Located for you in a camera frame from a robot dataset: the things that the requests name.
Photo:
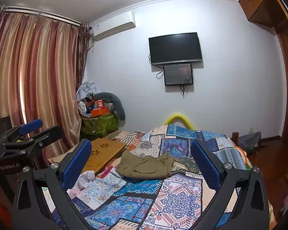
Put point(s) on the light grey crumpled cloth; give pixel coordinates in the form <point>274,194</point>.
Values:
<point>87,87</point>

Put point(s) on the olive khaki pants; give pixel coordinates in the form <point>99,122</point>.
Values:
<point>145,168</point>

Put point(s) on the green storage bag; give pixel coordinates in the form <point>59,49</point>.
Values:
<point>98,127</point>

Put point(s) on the patchwork blue bedsheet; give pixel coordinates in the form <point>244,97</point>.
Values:
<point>176,202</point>

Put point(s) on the orange floral blanket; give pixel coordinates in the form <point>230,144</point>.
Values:
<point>247,162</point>

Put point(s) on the striped pink curtain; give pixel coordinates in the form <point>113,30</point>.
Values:
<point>42,64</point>

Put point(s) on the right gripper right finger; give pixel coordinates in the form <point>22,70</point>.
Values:
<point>250,211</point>

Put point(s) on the pink garment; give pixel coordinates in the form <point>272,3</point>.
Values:
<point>105,172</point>

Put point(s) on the wooden lap tray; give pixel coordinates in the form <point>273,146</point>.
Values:
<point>90,155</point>

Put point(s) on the large wall television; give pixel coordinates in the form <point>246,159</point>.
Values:
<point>175,48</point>

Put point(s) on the orange box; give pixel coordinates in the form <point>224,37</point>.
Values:
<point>99,111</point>

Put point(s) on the dark bag on floor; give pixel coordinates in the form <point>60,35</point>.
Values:
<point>249,142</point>

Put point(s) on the yellow curved bed rail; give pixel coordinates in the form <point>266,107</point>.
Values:
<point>179,117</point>

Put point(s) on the small wall monitor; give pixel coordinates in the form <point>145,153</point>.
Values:
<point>178,74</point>

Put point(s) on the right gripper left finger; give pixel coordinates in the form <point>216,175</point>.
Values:
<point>30,209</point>

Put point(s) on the white air conditioner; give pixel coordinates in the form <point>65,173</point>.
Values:
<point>113,25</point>

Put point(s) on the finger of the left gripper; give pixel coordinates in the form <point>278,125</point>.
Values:
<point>38,138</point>
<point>31,125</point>

